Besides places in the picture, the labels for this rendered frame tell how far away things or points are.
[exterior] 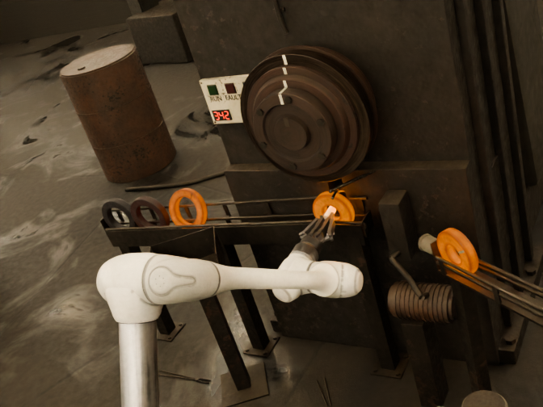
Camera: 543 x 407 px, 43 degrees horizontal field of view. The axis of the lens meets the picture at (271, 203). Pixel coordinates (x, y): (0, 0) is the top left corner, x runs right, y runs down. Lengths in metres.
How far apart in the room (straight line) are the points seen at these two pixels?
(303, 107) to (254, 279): 0.56
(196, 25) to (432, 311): 1.28
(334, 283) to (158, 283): 0.61
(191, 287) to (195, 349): 1.58
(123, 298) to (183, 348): 1.53
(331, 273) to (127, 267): 0.63
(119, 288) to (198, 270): 0.22
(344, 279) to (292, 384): 0.93
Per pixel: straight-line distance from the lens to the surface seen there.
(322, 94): 2.14
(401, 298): 2.35
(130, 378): 1.87
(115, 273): 1.83
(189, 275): 1.71
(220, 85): 2.54
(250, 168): 2.65
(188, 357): 3.26
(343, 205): 2.40
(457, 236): 2.12
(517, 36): 2.91
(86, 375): 3.48
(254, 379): 2.99
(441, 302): 2.30
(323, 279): 2.04
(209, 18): 2.48
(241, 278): 1.91
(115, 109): 5.00
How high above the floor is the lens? 1.97
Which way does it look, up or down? 28 degrees down
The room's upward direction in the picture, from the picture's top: 18 degrees counter-clockwise
